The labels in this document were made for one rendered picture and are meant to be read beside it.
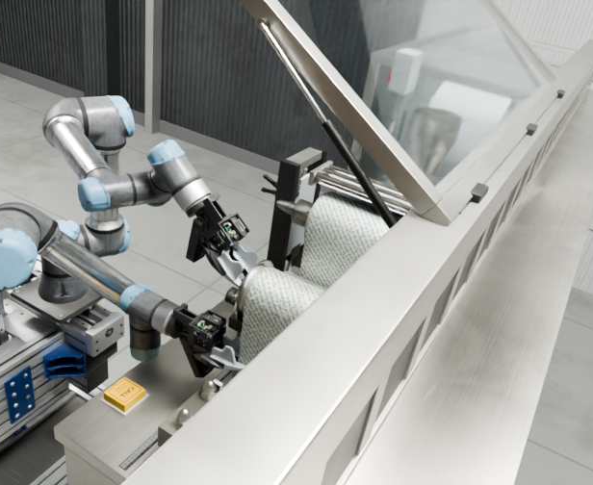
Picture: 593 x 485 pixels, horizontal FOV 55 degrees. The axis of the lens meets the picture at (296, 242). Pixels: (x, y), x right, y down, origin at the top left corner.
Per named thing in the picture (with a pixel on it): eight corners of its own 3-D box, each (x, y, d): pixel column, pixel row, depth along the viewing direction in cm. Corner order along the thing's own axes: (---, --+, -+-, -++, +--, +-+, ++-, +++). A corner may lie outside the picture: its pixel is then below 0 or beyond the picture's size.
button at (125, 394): (124, 383, 142) (124, 375, 141) (145, 395, 139) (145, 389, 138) (103, 399, 136) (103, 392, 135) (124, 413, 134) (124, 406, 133)
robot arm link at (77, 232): (36, 258, 179) (32, 220, 172) (79, 249, 186) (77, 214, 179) (46, 278, 171) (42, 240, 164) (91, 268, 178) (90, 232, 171)
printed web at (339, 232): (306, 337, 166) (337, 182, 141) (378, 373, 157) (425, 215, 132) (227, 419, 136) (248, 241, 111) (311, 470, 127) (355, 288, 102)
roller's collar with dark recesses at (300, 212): (301, 217, 145) (305, 194, 142) (322, 225, 143) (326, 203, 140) (289, 226, 140) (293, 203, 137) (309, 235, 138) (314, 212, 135)
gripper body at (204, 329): (208, 336, 122) (166, 313, 127) (206, 365, 127) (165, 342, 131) (229, 319, 128) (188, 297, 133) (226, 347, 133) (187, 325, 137)
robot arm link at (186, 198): (167, 201, 125) (191, 190, 131) (179, 218, 125) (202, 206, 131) (185, 185, 120) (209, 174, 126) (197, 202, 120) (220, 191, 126)
